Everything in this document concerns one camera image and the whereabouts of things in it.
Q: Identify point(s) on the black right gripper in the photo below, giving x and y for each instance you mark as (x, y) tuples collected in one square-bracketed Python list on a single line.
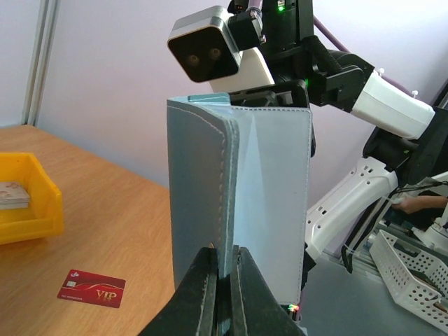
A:
[(273, 94)]

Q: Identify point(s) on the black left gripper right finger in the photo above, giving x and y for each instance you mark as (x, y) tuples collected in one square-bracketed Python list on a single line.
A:
[(254, 310)]

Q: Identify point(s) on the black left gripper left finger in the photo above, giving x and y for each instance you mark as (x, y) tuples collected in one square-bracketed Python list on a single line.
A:
[(191, 309)]

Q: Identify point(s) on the teal card holder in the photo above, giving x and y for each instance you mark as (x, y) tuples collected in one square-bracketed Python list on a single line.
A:
[(239, 176)]

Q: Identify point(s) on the red VIP card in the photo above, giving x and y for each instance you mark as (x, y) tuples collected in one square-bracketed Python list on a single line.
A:
[(93, 289)]

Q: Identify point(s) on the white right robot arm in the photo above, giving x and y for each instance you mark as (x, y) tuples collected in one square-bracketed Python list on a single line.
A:
[(408, 39)]

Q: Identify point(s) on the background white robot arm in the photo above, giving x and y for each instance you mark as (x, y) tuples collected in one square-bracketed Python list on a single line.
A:
[(425, 207)]

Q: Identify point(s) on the white VIP card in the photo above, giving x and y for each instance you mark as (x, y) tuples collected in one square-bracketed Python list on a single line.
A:
[(13, 196)]

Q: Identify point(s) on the white perforated basket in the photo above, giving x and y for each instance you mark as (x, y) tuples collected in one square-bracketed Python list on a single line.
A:
[(415, 279)]

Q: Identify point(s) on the yellow plastic bin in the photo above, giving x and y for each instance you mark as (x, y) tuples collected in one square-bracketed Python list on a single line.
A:
[(31, 204)]

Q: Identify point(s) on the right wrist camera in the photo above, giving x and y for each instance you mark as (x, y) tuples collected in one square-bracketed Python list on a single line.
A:
[(222, 48)]

